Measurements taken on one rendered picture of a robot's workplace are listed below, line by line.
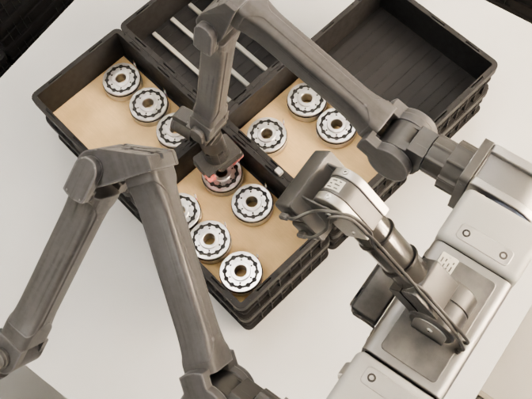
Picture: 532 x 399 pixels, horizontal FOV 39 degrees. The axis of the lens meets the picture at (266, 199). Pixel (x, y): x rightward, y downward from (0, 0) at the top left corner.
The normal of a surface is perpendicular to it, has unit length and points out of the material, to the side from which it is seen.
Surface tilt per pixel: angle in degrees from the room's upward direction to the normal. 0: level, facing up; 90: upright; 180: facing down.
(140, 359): 0
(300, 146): 0
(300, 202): 44
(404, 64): 0
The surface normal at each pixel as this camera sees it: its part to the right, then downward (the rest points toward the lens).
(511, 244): -0.06, -0.39
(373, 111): 0.28, -0.27
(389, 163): -0.59, 0.71
